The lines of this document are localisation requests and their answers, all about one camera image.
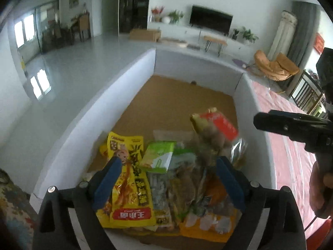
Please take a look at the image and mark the green plant with white vase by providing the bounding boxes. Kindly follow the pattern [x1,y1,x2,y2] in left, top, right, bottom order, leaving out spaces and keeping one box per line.
[163,10,184,25]

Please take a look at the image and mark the orange clear sausage packet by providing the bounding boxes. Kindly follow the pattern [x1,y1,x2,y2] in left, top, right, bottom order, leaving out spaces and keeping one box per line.
[179,177,241,243]

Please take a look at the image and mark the dark glass cabinet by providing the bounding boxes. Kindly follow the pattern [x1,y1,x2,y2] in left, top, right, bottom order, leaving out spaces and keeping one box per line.
[119,0,152,36]

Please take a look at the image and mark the small green snack packet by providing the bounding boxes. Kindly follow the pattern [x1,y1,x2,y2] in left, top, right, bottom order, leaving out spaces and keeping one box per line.
[138,141,177,174]

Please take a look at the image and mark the person's right hand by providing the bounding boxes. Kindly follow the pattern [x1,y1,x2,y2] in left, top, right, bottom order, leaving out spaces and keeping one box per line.
[309,159,333,220]

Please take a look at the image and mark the wooden bench with hairpin legs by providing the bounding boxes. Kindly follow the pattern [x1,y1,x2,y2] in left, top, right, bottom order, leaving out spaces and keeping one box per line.
[203,36,228,57]

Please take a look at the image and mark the white standing air conditioner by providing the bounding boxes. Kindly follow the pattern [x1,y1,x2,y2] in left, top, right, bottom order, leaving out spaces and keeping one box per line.
[268,10,297,63]

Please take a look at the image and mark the red wall decoration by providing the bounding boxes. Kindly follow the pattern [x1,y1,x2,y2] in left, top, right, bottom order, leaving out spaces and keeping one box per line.
[313,32,326,54]

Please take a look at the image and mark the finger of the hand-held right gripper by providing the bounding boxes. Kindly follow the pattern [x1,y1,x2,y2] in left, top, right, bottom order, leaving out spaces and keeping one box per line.
[253,110,330,145]

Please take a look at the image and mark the grey curtain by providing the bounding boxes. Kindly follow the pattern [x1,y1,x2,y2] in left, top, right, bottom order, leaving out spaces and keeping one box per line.
[286,1,321,71]

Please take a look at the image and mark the floral patterned cloth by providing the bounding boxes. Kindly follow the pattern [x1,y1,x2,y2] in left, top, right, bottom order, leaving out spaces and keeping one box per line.
[0,169,40,250]

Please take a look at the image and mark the brown cardboard box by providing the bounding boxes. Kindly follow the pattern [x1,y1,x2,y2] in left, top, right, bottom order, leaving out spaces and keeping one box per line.
[129,28,162,42]

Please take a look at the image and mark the large leafy plant white pot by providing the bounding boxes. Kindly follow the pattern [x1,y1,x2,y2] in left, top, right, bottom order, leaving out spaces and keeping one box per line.
[239,26,260,44]

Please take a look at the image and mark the orange lounge chair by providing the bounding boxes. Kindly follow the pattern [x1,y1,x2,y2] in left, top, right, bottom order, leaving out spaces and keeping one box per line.
[253,50,301,84]

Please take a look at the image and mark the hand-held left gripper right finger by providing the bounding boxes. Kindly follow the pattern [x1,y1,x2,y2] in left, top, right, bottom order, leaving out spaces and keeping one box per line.
[216,156,307,250]

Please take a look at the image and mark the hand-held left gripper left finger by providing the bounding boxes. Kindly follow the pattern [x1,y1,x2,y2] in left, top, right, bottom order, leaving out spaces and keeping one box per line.
[32,157,123,250]

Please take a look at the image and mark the black television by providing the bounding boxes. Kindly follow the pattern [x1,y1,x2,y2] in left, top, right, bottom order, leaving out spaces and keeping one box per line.
[189,5,234,36]

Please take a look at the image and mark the wooden desk with chairs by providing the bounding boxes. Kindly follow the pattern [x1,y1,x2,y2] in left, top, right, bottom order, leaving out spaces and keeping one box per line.
[42,12,92,53]

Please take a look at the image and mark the red flower plant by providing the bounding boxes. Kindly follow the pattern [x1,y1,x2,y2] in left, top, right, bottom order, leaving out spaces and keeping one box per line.
[151,6,165,23]

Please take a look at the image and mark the white television cabinet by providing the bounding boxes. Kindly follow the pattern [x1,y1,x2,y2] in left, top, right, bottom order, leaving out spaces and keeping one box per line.
[149,22,258,56]

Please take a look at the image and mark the dark wooden chair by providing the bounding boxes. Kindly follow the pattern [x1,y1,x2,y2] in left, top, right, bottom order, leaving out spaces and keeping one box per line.
[290,70,326,115]

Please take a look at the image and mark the white cardboard box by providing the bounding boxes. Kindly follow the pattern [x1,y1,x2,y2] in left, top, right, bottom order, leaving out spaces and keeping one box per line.
[29,47,277,250]

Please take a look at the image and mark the yellow monkey print snack packet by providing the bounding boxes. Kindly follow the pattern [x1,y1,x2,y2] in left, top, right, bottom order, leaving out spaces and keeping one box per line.
[96,131,157,229]

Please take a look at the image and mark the gold bag of brown nuts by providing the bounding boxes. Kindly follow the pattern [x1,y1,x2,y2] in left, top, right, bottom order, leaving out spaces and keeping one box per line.
[190,107,248,170]

